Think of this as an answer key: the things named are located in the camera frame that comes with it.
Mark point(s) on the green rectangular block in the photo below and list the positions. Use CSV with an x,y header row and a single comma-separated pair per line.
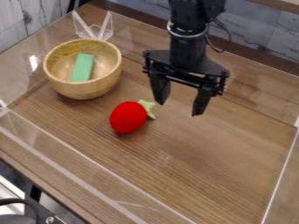
x,y
84,67

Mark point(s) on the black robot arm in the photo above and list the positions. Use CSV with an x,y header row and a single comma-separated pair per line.
x,y
192,17

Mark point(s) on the red plush strawberry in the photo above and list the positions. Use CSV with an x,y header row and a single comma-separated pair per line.
x,y
130,115

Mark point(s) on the clear acrylic stand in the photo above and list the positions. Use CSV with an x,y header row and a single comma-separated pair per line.
x,y
94,31

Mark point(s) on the black equipment under table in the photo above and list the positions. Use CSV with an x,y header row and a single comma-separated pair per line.
x,y
21,210

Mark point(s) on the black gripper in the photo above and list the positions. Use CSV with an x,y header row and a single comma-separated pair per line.
x,y
185,64

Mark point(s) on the clear acrylic tray wall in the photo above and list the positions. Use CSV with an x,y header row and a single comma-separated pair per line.
x,y
88,187

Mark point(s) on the wooden bowl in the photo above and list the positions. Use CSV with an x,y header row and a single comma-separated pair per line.
x,y
60,63

